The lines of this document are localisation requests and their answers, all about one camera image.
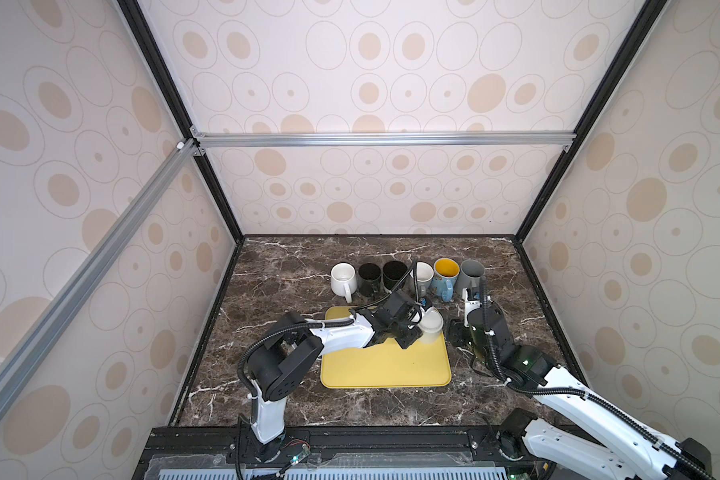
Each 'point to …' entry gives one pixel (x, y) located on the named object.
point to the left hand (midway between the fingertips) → (425, 326)
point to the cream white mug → (431, 325)
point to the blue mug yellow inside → (445, 277)
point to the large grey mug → (470, 274)
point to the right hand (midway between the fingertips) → (456, 315)
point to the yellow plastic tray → (385, 364)
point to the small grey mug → (425, 275)
